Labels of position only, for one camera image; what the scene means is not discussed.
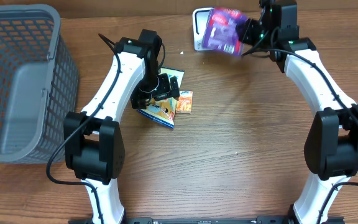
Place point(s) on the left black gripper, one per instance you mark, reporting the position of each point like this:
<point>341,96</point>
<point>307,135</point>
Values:
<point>169,89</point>

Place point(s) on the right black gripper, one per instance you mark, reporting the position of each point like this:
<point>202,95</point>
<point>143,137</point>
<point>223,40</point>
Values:
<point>242,30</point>

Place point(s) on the yellow snack chip bag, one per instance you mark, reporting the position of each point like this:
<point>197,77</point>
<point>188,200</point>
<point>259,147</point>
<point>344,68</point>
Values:
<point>163,111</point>

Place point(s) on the red purple Carefree pack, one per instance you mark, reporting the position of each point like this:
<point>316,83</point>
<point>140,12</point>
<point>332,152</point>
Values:
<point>220,33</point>

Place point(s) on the orange small packet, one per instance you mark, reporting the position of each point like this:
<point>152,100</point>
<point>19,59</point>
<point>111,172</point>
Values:
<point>184,102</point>

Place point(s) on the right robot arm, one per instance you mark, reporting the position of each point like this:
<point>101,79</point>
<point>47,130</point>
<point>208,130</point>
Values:
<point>331,147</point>

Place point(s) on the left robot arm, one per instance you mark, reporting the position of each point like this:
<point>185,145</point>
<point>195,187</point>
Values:
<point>94,148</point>

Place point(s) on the white barcode scanner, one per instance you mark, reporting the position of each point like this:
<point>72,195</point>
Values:
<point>200,18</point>

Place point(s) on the grey plastic mesh basket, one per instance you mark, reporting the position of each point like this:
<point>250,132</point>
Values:
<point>38,83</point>

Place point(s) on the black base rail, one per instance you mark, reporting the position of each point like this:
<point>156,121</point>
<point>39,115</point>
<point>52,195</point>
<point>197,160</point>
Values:
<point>257,220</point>

